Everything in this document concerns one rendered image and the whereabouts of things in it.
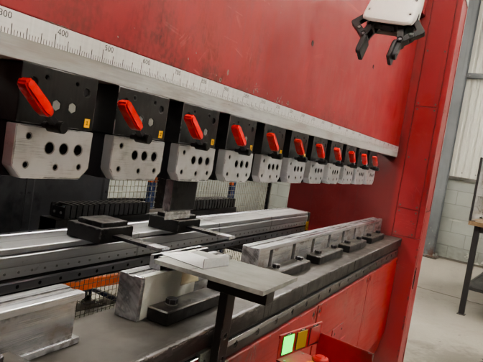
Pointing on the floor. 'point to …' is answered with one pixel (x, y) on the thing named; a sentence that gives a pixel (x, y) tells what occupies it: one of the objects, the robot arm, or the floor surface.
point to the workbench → (474, 243)
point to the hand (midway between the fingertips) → (376, 51)
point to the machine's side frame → (402, 170)
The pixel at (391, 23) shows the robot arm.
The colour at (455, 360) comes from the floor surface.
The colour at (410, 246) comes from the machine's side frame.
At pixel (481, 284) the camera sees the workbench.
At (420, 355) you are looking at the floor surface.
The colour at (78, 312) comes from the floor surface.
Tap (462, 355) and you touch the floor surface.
